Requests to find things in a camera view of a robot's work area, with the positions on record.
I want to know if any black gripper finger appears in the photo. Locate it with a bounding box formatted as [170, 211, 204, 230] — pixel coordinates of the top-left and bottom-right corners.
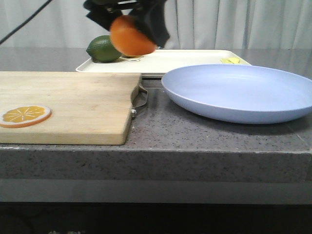
[129, 2, 170, 48]
[86, 7, 122, 31]

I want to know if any orange fruit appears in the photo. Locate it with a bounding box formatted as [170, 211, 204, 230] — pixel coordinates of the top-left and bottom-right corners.
[110, 15, 157, 56]

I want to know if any light blue plate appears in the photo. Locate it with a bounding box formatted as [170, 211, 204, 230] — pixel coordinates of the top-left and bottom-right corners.
[161, 64, 312, 124]

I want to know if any cream white tray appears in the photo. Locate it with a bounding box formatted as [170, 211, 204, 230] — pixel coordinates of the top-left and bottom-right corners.
[76, 49, 249, 78]

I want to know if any yellow utensil on tray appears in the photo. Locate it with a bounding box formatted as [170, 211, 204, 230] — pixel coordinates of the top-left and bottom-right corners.
[220, 57, 240, 64]

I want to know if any green lime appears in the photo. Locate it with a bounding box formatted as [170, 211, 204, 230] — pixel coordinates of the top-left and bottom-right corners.
[86, 35, 122, 63]

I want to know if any grey curtain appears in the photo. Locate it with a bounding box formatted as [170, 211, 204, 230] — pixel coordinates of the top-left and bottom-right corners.
[0, 0, 312, 49]

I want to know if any yellow lemon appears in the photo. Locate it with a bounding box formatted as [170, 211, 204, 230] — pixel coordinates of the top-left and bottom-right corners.
[122, 55, 142, 59]

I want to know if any wooden cutting board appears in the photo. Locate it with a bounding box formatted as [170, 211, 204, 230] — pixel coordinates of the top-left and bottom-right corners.
[0, 71, 141, 145]

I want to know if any orange slice coaster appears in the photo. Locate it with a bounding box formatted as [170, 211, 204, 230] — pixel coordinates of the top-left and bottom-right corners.
[0, 105, 52, 128]

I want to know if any black cable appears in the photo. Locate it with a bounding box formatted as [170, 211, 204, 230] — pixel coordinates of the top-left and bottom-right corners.
[0, 0, 53, 45]

